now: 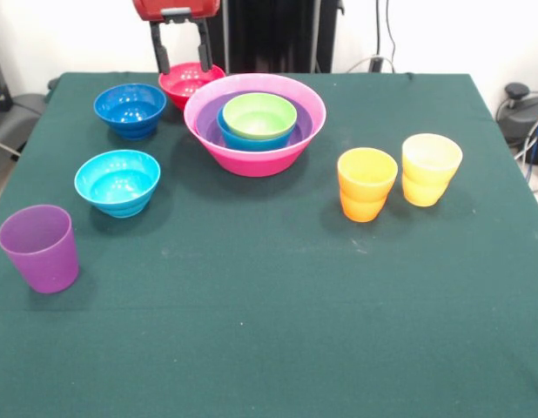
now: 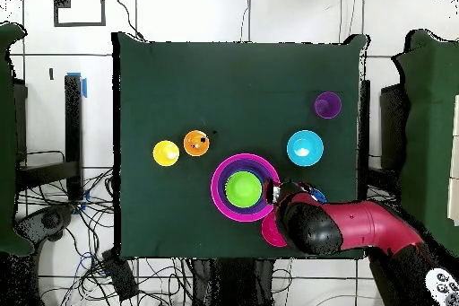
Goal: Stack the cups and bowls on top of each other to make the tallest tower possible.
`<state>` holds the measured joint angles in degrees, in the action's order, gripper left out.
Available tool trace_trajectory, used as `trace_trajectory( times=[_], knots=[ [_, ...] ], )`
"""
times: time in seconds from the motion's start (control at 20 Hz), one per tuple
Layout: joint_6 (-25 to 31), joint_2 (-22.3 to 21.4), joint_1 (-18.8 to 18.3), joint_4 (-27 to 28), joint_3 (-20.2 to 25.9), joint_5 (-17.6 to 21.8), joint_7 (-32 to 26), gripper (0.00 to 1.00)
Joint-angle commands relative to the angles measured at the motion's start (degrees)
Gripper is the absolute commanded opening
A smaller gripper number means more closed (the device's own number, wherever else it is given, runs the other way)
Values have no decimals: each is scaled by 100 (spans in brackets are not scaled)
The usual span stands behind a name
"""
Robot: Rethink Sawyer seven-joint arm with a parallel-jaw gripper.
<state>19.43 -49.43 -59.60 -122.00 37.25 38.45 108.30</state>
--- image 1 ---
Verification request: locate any small red-pink bowl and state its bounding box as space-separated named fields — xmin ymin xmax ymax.
xmin=158 ymin=61 xmax=227 ymax=111

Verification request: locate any cyan bowl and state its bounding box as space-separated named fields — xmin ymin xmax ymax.
xmin=73 ymin=149 xmax=162 ymax=219

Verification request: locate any dark blue bowl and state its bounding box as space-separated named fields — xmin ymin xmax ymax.
xmin=92 ymin=83 xmax=168 ymax=141

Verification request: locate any purple cup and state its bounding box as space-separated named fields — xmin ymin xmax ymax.
xmin=0 ymin=204 xmax=80 ymax=295

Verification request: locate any blue ringed flat-bottom bowl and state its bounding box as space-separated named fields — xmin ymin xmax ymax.
xmin=216 ymin=108 xmax=296 ymax=152

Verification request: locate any green bowl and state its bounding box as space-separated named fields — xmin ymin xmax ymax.
xmin=221 ymin=92 xmax=299 ymax=141

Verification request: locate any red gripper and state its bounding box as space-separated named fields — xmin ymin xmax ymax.
xmin=131 ymin=0 xmax=221 ymax=76

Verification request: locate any purple bowl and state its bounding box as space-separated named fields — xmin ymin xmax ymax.
xmin=194 ymin=91 xmax=315 ymax=152

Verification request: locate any yellow cup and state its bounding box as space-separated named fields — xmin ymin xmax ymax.
xmin=401 ymin=133 xmax=464 ymax=188

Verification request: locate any dark green tablecloth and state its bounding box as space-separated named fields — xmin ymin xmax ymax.
xmin=0 ymin=71 xmax=538 ymax=418

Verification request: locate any large pink bowl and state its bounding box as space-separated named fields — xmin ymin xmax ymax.
xmin=183 ymin=72 xmax=328 ymax=179

